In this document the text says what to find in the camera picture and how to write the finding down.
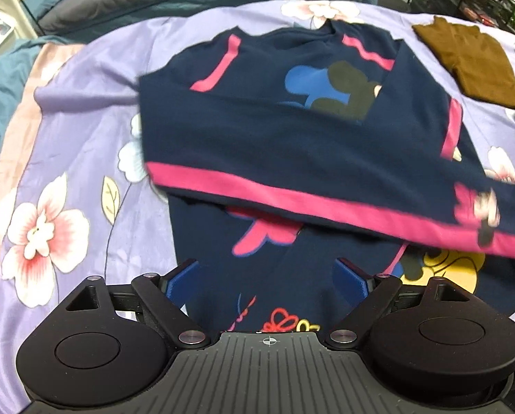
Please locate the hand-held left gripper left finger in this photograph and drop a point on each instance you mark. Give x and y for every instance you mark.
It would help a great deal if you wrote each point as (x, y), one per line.
(181, 283)

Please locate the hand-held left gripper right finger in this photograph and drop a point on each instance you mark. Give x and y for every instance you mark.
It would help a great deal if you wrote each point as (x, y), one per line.
(348, 281)

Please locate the navy cartoon print shirt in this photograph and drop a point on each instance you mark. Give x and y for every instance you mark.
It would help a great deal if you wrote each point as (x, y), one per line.
(309, 155)

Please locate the purple floral blanket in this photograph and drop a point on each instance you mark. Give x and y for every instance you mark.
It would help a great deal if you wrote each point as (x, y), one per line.
(81, 138)

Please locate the brown folded garment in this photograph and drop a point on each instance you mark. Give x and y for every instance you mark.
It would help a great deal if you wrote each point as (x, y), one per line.
(473, 58)

